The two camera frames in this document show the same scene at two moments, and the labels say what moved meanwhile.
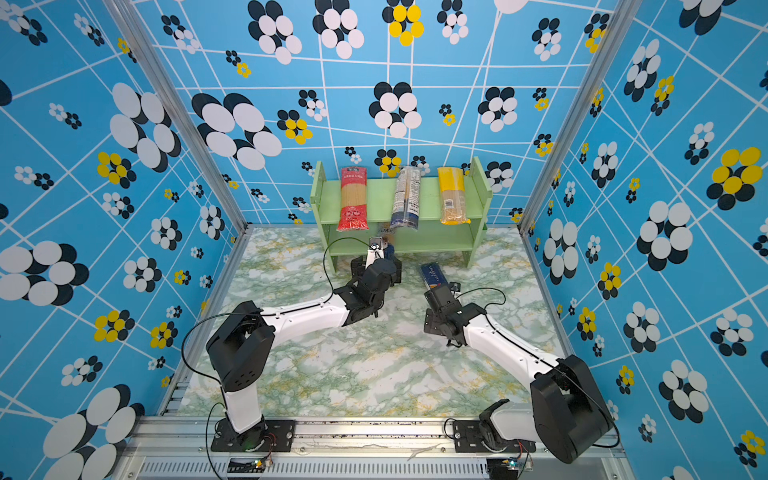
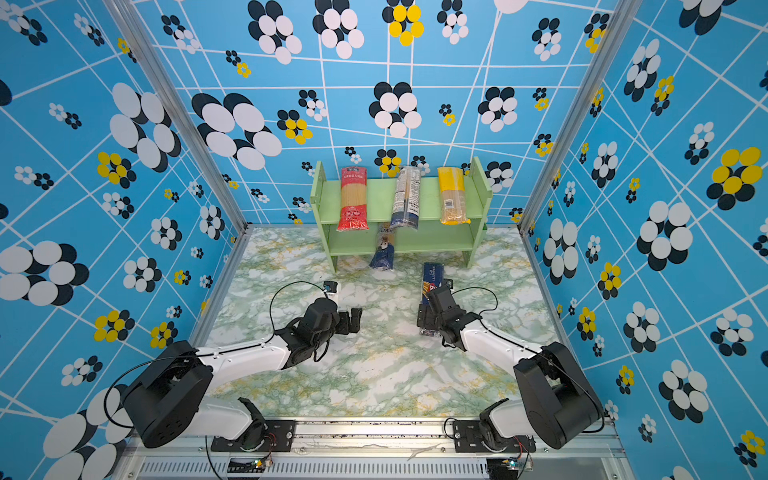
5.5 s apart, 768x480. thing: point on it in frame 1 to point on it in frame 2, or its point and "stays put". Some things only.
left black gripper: (358, 266) to (346, 327)
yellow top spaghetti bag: (452, 196) stays put
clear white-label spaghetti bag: (407, 198) stays put
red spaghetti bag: (353, 207) stays put
